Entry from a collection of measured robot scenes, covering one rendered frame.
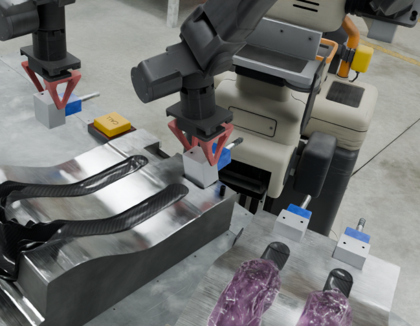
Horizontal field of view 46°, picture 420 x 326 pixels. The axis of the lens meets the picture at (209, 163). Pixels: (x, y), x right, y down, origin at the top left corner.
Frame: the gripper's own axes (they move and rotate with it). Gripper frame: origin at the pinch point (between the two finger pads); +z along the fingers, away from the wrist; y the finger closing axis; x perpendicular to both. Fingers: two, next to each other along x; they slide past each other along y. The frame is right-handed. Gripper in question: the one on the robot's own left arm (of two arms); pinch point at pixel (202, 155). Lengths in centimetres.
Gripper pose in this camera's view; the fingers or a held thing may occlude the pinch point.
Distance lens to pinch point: 87.9
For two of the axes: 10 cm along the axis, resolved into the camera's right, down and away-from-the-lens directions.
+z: 0.7, 8.0, 5.9
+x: 6.9, -4.6, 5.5
